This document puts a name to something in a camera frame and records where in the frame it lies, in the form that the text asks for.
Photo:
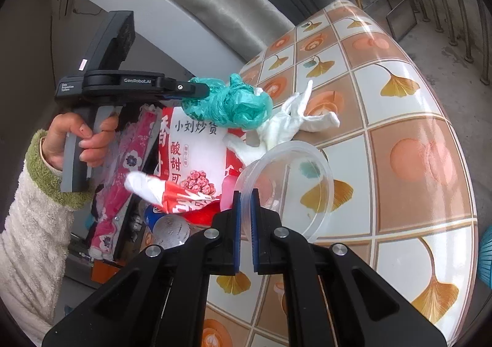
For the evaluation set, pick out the red white snack bag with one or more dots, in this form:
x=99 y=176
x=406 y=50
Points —
x=192 y=147

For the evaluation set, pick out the white crumpled tissue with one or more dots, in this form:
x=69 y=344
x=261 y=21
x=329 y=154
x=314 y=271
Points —
x=284 y=124

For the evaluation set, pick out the grey curtain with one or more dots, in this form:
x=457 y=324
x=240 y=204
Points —
x=215 y=1

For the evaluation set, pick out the blue white cylindrical can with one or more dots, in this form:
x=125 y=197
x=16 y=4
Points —
x=152 y=214

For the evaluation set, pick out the metal framed panel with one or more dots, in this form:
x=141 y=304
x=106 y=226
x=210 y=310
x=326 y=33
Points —
x=378 y=9
x=403 y=18

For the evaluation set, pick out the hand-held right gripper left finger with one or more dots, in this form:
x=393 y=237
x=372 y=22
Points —
x=236 y=231

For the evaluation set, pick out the teal plastic bag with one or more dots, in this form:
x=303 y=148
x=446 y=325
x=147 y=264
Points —
x=226 y=105

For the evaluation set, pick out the pink floral bag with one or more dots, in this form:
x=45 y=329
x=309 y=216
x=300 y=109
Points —
x=130 y=162

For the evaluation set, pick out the person's left hand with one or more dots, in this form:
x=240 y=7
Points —
x=98 y=145

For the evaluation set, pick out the clear round plastic container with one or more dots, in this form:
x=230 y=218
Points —
x=307 y=193

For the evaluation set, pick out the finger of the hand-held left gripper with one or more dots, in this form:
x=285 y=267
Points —
x=190 y=89

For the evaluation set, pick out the tile-patterned table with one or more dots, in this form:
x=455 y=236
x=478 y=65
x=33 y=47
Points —
x=403 y=108

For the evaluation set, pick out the blue plastic basket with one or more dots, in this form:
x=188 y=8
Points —
x=486 y=254

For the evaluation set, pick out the orange cardboard box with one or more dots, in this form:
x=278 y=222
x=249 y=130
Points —
x=103 y=272

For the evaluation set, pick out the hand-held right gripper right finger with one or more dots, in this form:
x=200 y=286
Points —
x=255 y=231

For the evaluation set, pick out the metal railing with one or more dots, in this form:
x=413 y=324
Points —
x=438 y=20

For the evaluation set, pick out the clear crushed plastic bottle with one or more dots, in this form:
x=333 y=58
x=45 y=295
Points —
x=173 y=230

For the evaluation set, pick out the person's left forearm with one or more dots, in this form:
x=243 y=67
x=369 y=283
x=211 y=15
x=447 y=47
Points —
x=34 y=235

